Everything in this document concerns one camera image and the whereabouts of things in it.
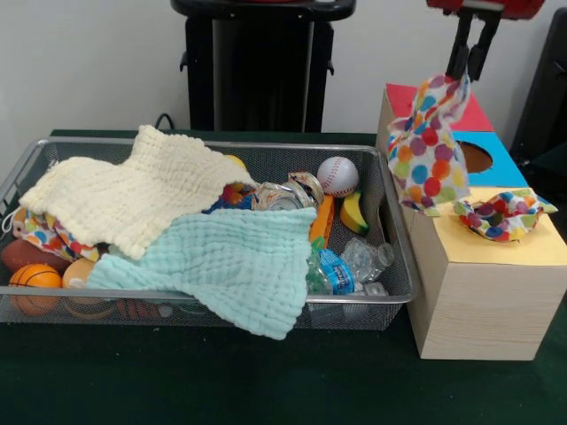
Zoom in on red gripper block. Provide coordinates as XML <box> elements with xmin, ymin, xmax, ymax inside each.
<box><xmin>426</xmin><ymin>0</ymin><xmax>547</xmax><ymax>83</ymax></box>

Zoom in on colourful dotted cloth bag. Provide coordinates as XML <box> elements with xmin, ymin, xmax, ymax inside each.
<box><xmin>454</xmin><ymin>188</ymin><xmax>558</xmax><ymax>243</ymax></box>
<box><xmin>387</xmin><ymin>73</ymin><xmax>471</xmax><ymax>218</ymax></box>
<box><xmin>11</xmin><ymin>207</ymin><xmax>101</xmax><ymax>262</ymax></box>

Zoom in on cream waffle cloth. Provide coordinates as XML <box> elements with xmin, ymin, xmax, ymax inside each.
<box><xmin>18</xmin><ymin>125</ymin><xmax>258</xmax><ymax>261</ymax></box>

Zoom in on wooden box with three holes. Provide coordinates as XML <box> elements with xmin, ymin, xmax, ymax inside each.
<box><xmin>375</xmin><ymin>83</ymin><xmax>567</xmax><ymax>362</ymax></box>

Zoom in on black upright panel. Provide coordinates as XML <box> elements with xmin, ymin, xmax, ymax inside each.
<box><xmin>511</xmin><ymin>7</ymin><xmax>567</xmax><ymax>154</ymax></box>

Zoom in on dark green table cloth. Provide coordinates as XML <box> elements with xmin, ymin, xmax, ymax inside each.
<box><xmin>529</xmin><ymin>145</ymin><xmax>567</xmax><ymax>189</ymax></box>
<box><xmin>0</xmin><ymin>127</ymin><xmax>567</xmax><ymax>425</ymax></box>

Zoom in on white baseball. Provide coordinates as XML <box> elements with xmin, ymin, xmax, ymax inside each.
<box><xmin>316</xmin><ymin>156</ymin><xmax>360</xmax><ymax>198</ymax></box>

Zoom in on yellow foam banana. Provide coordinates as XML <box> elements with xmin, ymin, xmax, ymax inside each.
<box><xmin>338</xmin><ymin>190</ymin><xmax>369</xmax><ymax>235</ymax></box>

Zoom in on crushed printed can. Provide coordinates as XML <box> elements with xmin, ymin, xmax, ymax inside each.
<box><xmin>287</xmin><ymin>171</ymin><xmax>325</xmax><ymax>207</ymax></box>

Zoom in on orange toy carrot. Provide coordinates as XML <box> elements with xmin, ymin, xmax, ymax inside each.
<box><xmin>308</xmin><ymin>194</ymin><xmax>336</xmax><ymax>249</ymax></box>

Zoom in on clear crushed bottle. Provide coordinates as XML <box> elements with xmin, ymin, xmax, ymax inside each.
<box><xmin>339</xmin><ymin>237</ymin><xmax>396</xmax><ymax>284</ymax></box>

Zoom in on crushed silver can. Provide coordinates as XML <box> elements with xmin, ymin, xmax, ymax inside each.
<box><xmin>252</xmin><ymin>182</ymin><xmax>311</xmax><ymax>213</ymax></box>

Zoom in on crushed bottle with blue label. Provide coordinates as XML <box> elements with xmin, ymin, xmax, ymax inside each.
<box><xmin>307</xmin><ymin>246</ymin><xmax>358</xmax><ymax>296</ymax></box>

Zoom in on mint waffle cloth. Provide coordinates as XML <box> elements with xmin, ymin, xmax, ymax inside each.
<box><xmin>86</xmin><ymin>207</ymin><xmax>319</xmax><ymax>341</ymax></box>

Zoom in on peach foam ball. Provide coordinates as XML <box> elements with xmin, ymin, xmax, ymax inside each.
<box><xmin>60</xmin><ymin>255</ymin><xmax>104</xmax><ymax>306</ymax></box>

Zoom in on small brown football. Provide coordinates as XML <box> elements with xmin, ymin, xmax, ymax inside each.
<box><xmin>0</xmin><ymin>238</ymin><xmax>72</xmax><ymax>275</ymax></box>

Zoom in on small orange basketball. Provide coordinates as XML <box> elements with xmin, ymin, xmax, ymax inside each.
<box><xmin>7</xmin><ymin>263</ymin><xmax>63</xmax><ymax>316</ymax></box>

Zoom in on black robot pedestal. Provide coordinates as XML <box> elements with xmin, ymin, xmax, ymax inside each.
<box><xmin>170</xmin><ymin>0</ymin><xmax>358</xmax><ymax>133</ymax></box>

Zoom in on shallow wire mesh bin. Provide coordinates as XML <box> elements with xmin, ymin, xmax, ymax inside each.
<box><xmin>0</xmin><ymin>135</ymin><xmax>421</xmax><ymax>331</ymax></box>

